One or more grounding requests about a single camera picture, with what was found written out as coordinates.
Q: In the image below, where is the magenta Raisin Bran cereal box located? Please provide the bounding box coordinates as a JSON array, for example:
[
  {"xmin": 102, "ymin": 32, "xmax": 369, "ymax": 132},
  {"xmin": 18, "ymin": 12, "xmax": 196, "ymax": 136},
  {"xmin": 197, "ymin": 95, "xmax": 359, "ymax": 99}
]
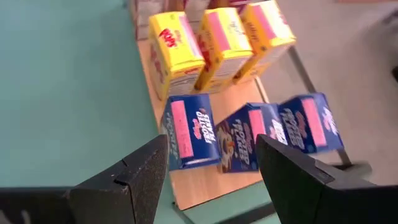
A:
[{"xmin": 134, "ymin": 0, "xmax": 170, "ymax": 41}]

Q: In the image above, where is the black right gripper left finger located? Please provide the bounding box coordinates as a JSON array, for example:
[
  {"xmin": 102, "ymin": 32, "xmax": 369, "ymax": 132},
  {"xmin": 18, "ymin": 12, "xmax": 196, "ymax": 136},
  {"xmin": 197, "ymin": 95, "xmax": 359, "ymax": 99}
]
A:
[{"xmin": 70, "ymin": 134, "xmax": 169, "ymax": 224}]

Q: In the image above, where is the yellow Corn Pops cereal box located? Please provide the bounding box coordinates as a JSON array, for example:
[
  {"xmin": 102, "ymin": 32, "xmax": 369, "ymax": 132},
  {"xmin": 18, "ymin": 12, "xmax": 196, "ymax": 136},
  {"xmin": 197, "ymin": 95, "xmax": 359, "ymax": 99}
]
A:
[
  {"xmin": 194, "ymin": 7, "xmax": 253, "ymax": 94},
  {"xmin": 148, "ymin": 11, "xmax": 206, "ymax": 101},
  {"xmin": 233, "ymin": 0, "xmax": 297, "ymax": 85}
]

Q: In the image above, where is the green table mat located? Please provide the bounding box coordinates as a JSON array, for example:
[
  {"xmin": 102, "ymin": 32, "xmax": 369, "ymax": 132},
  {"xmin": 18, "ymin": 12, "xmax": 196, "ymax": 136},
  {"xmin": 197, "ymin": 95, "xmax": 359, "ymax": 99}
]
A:
[{"xmin": 0, "ymin": 0, "xmax": 280, "ymax": 224}]

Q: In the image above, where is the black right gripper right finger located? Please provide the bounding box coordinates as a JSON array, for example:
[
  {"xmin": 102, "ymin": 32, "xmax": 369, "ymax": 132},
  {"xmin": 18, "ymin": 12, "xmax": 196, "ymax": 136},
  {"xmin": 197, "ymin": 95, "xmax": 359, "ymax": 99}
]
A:
[{"xmin": 255, "ymin": 134, "xmax": 398, "ymax": 224}]

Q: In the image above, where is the wooden shelf with black frame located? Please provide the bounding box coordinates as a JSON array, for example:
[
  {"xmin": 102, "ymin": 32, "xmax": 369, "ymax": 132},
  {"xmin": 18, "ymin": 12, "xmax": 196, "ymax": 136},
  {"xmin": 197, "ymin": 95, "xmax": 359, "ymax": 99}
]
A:
[{"xmin": 133, "ymin": 39, "xmax": 374, "ymax": 224}]

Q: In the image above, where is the blue Frosted Flakes cereal box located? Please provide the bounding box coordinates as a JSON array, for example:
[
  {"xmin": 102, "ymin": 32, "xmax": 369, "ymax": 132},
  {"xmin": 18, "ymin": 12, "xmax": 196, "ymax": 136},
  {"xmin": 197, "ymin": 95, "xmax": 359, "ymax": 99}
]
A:
[
  {"xmin": 277, "ymin": 92, "xmax": 345, "ymax": 155},
  {"xmin": 215, "ymin": 102, "xmax": 289, "ymax": 174},
  {"xmin": 160, "ymin": 93, "xmax": 221, "ymax": 171}
]

